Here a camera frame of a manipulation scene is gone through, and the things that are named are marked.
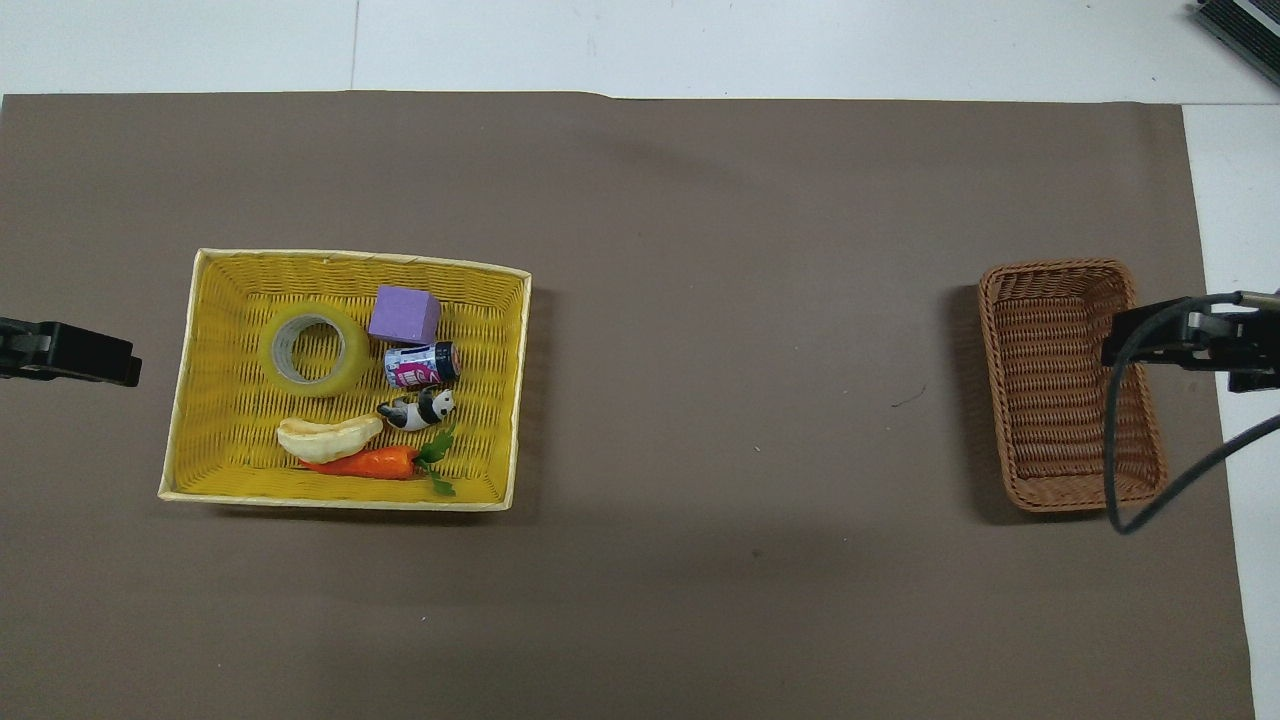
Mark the clear yellowish tape roll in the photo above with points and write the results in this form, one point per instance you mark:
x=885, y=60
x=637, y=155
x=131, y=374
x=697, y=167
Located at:
x=348, y=358

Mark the brown wicker basket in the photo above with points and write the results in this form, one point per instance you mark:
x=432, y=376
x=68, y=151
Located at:
x=1050, y=400

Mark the yellow woven basket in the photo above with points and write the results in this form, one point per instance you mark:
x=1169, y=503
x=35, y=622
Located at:
x=220, y=440

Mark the panda toy figure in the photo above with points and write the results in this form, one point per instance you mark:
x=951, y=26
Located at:
x=428, y=408

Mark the small pink and black can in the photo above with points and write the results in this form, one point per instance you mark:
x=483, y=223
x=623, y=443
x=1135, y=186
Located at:
x=420, y=365

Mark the purple foam cube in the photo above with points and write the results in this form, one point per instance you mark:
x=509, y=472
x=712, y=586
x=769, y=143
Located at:
x=402, y=314

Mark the orange toy carrot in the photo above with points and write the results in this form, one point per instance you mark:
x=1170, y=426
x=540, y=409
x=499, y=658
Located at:
x=375, y=462

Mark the pale yellow toy banana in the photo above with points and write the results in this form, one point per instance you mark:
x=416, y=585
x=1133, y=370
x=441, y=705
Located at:
x=325, y=437

